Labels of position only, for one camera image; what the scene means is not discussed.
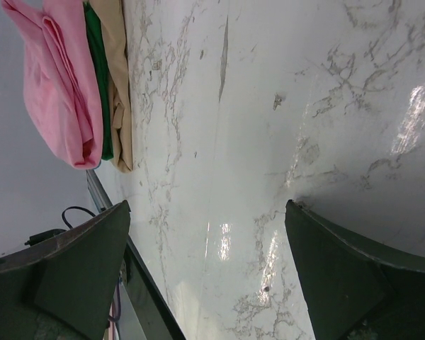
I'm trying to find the tan t-shirt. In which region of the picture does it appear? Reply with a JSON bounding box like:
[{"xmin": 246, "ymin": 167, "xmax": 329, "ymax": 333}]
[{"xmin": 89, "ymin": 0, "xmax": 134, "ymax": 173}]

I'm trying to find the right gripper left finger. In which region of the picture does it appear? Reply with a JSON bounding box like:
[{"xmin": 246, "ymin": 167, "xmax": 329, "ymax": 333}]
[{"xmin": 0, "ymin": 201, "xmax": 130, "ymax": 339}]

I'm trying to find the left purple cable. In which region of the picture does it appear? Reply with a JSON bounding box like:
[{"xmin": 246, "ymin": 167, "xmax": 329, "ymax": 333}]
[{"xmin": 108, "ymin": 279, "xmax": 123, "ymax": 323}]

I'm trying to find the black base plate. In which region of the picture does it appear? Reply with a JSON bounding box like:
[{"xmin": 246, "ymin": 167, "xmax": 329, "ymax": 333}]
[{"xmin": 123, "ymin": 237, "xmax": 185, "ymax": 339}]

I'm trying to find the pink t-shirt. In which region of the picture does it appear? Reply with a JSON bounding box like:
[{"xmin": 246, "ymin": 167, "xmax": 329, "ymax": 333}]
[{"xmin": 1, "ymin": 1, "xmax": 103, "ymax": 169}]

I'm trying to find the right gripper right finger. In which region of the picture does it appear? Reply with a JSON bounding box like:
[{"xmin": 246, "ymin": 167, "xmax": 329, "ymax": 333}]
[{"xmin": 285, "ymin": 200, "xmax": 425, "ymax": 339}]

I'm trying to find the folded green t-shirt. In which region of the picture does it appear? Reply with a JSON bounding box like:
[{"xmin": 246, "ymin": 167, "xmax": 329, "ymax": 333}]
[{"xmin": 83, "ymin": 2, "xmax": 113, "ymax": 161}]

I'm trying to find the aluminium rail frame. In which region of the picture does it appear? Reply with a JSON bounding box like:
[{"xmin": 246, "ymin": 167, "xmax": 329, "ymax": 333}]
[{"xmin": 86, "ymin": 170, "xmax": 113, "ymax": 213}]

